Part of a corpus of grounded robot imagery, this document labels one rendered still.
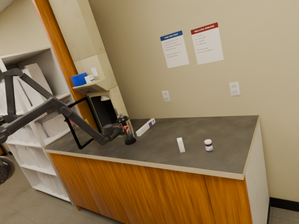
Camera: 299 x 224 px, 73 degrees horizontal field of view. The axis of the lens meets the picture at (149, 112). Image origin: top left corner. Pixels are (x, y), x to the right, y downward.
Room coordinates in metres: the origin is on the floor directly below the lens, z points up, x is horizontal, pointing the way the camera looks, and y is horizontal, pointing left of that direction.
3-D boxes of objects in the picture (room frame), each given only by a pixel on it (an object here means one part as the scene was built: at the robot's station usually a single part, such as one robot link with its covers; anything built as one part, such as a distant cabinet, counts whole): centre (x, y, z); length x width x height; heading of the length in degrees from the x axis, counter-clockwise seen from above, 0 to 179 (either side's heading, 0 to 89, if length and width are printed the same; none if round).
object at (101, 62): (1.92, 0.32, 1.33); 0.32 x 0.25 x 0.77; 52
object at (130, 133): (1.61, 0.23, 1.06); 0.11 x 0.11 x 0.21
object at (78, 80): (1.83, 0.49, 1.56); 0.10 x 0.10 x 0.09; 52
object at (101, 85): (1.78, 0.43, 1.46); 0.32 x 0.11 x 0.10; 52
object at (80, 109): (1.78, 0.60, 1.19); 0.30 x 0.01 x 0.40; 148
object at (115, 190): (1.77, 0.22, 0.45); 2.05 x 0.67 x 0.90; 52
